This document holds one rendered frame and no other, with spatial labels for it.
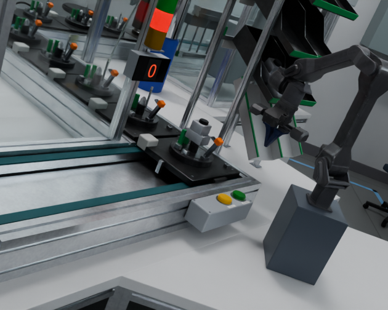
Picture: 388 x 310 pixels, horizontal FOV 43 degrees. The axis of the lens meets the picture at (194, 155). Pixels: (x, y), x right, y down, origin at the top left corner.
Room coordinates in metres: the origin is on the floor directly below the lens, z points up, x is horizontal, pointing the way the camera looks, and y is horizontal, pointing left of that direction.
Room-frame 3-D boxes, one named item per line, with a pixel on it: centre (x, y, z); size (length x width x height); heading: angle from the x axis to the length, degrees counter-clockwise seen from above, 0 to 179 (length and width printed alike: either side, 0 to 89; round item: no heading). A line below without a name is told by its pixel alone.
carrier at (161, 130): (1.55, 0.22, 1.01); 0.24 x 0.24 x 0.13; 57
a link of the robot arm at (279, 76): (1.46, -0.18, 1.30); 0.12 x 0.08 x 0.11; 35
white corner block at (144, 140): (1.38, 0.15, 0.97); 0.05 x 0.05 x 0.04; 57
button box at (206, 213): (1.22, -0.12, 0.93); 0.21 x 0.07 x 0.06; 147
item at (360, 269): (1.26, -0.35, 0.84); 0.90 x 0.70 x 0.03; 94
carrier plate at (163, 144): (1.41, 0.01, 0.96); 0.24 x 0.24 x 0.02; 57
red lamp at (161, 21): (1.32, 0.21, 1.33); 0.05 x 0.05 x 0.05
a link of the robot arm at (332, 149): (1.23, -0.34, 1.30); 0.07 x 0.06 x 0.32; 125
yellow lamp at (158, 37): (1.32, 0.21, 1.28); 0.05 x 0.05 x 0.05
